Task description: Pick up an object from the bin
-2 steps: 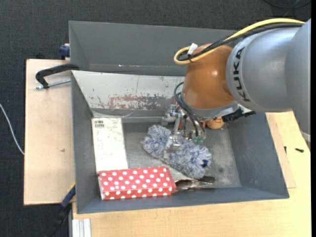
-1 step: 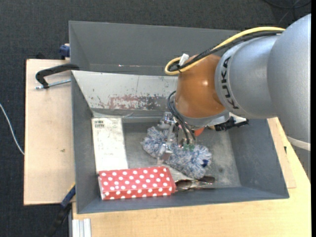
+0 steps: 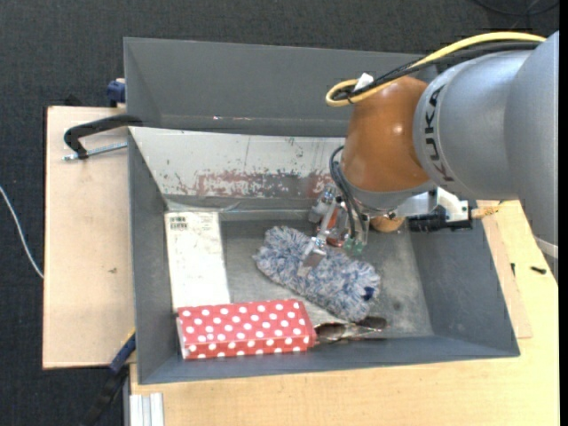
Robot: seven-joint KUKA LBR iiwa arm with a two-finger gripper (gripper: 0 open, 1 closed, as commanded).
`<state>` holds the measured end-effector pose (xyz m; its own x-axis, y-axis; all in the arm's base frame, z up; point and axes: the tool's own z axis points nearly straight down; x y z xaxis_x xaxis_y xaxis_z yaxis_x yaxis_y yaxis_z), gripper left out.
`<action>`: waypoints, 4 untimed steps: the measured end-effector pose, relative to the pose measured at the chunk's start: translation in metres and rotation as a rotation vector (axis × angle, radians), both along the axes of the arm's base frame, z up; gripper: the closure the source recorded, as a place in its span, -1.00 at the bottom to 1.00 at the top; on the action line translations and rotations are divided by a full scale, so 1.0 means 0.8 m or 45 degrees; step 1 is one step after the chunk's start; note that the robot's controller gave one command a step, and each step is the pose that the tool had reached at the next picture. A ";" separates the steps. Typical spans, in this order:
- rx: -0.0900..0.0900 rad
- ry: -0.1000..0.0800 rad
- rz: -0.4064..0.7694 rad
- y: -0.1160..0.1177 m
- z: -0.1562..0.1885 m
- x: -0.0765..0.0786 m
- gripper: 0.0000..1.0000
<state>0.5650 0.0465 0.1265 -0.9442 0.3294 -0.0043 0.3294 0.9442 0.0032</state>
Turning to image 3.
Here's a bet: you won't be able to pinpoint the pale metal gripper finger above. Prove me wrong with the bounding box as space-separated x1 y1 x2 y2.
296 235 327 276
302 249 328 280

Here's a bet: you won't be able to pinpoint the blue and white mop head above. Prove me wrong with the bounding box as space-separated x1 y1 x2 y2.
251 225 383 323

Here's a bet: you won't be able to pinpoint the clear small bottle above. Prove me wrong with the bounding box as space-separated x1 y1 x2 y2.
307 183 339 225

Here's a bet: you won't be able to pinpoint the tan round thing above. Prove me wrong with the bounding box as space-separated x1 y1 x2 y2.
369 215 406 234

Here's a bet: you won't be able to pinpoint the brown sunglasses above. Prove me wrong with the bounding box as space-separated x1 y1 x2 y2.
313 316 389 346

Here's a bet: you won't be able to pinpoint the red white-dotted box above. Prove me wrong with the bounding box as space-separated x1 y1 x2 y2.
176 298 318 361

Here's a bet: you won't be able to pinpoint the white flat box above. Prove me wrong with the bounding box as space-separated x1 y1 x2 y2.
164 210 233 314

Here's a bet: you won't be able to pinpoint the grey metal bin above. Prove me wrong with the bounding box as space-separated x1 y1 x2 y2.
122 36 521 385

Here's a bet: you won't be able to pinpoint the pale wood board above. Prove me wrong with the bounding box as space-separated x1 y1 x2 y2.
42 106 137 370

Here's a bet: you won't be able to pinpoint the black cylinder on white bracket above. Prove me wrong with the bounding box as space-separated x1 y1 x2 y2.
406 186 501 233

